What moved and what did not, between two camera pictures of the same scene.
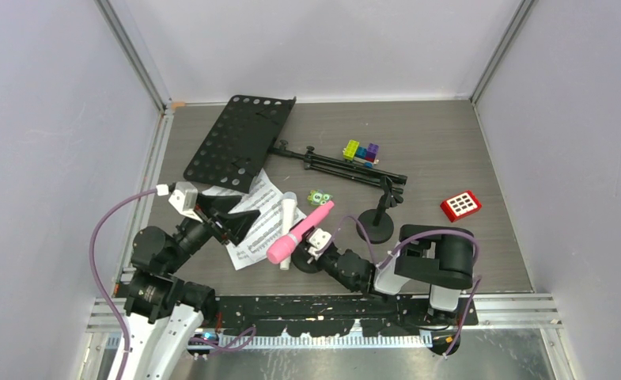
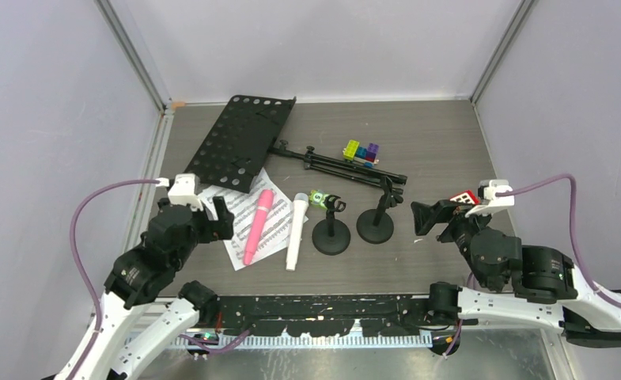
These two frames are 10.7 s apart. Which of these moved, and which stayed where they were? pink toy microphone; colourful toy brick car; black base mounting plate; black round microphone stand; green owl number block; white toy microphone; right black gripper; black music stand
Moved: pink toy microphone; black round microphone stand; right black gripper; white toy microphone
Stayed: green owl number block; black music stand; black base mounting plate; colourful toy brick car
